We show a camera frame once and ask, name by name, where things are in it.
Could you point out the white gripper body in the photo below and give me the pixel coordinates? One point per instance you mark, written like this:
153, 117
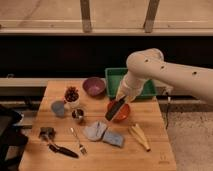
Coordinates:
126, 92

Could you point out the black eraser block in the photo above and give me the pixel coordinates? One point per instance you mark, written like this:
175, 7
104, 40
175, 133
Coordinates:
114, 110

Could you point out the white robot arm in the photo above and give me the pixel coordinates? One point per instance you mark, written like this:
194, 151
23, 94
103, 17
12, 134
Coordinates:
149, 64

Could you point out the white cup with pinecone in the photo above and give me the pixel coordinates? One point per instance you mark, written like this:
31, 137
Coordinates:
72, 97

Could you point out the small metal cup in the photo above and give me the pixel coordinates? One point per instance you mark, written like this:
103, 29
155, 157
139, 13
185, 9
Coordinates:
78, 115

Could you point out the blue plastic cup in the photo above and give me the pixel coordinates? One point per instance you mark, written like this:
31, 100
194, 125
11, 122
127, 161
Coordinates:
58, 108

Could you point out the green plastic bin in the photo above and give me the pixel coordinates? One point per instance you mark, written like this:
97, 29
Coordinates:
113, 76

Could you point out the red bowl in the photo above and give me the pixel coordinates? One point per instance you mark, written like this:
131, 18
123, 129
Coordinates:
126, 110

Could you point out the purple bowl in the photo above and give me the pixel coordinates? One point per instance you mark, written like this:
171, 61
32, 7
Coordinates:
94, 86

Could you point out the blue sponge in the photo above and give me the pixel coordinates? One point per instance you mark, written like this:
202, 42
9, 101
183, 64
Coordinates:
113, 138

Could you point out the grey crumpled cloth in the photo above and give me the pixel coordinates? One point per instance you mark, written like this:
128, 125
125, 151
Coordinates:
95, 131

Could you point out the silver fork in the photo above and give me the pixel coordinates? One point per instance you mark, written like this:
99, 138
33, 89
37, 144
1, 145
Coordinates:
81, 147

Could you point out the grey metal clip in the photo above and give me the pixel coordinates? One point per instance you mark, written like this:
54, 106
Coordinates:
47, 133

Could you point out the black chair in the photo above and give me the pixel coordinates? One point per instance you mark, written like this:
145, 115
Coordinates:
10, 136

